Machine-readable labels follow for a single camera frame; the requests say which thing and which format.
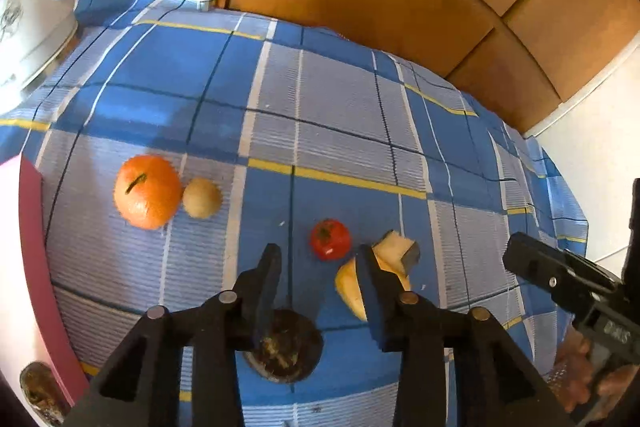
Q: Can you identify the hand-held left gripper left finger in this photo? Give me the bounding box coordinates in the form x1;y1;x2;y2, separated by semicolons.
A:
62;243;283;427

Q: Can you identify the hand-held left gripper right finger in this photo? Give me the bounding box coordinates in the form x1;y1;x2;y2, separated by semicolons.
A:
355;244;576;427

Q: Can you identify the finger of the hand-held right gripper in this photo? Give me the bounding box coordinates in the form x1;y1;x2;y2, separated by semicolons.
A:
620;178;640;283
502;232;622;329

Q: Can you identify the red cherry tomato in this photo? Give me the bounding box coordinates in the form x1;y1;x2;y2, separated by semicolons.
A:
309;218;352;262

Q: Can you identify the small tan round fruit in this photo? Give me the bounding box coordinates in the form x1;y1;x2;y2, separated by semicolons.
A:
181;177;223;219

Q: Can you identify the orange with stem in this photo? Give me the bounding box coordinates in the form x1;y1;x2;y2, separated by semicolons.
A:
113;154;183;230

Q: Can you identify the pink-edged white box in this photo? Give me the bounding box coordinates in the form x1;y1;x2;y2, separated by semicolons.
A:
0;154;91;427

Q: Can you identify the cut taro piece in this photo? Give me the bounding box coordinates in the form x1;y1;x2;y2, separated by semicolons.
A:
19;361;68;423
372;230;422;278

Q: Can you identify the person's right hand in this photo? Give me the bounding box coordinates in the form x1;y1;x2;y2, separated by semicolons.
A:
550;327;640;415

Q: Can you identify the blue plaid bedsheet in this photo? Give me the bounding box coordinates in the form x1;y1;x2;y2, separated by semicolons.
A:
0;0;591;427

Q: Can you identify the silver kettle base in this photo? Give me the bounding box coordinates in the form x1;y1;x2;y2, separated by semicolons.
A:
0;27;80;106

